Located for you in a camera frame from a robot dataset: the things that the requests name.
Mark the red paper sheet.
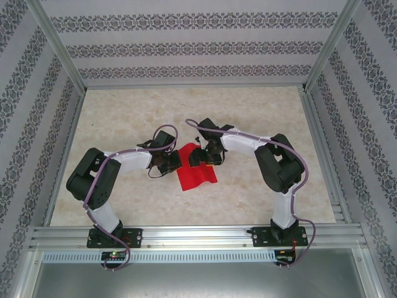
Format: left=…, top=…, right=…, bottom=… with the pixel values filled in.
left=176, top=142, right=218, bottom=192

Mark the grey metal tray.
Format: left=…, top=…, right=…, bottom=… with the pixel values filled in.
left=27, top=250, right=382, bottom=298

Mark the left gripper black cable loop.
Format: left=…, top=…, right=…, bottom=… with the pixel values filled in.
left=147, top=166, right=170, bottom=179

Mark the aluminium frame cross beam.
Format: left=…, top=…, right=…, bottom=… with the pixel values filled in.
left=83, top=82, right=308, bottom=91

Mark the aluminium mounting rail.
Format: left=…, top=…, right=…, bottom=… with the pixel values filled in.
left=29, top=225, right=368, bottom=251

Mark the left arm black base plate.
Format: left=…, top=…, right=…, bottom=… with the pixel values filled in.
left=87, top=228, right=144, bottom=249

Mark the slotted grey cable duct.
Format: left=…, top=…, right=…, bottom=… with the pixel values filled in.
left=42, top=250, right=277, bottom=263

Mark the aluminium table side rail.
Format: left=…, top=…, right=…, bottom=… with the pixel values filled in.
left=299, top=88, right=353, bottom=224
left=43, top=88, right=87, bottom=227

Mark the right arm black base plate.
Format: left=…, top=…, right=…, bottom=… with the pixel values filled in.
left=252, top=226, right=308, bottom=248

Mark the aluminium frame post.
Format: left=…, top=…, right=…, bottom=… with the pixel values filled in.
left=26, top=0, right=87, bottom=91
left=302, top=0, right=362, bottom=91

